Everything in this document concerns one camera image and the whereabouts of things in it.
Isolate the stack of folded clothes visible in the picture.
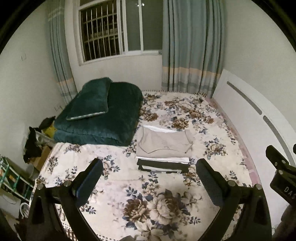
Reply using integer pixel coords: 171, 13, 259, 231
136, 125, 195, 173

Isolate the green wire rack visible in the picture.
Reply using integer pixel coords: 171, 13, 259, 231
1, 156, 34, 203

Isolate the beige fleece garment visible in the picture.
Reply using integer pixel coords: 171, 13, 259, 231
136, 126, 195, 158

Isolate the dark green quilt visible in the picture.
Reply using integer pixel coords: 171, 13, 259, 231
54, 82, 143, 147

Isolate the dark clothes pile on chair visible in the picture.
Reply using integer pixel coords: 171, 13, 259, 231
23, 116, 56, 163

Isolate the cardboard box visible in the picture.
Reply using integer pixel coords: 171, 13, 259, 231
30, 146, 52, 172

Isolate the blue striped curtain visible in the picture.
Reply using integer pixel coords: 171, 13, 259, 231
162, 1, 225, 97
47, 1, 78, 104

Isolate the white headboard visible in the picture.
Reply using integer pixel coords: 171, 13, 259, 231
213, 69, 295, 226

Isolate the barred window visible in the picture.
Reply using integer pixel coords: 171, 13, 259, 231
73, 0, 163, 64

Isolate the floral bed sheet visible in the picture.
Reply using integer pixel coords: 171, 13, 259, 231
36, 91, 252, 240

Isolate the dark green pillow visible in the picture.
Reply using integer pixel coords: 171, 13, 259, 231
66, 77, 112, 121

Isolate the right blue striped curtain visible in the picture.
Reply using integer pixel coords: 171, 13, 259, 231
162, 1, 225, 97

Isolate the left blue striped curtain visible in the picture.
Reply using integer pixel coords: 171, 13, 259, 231
47, 1, 78, 104

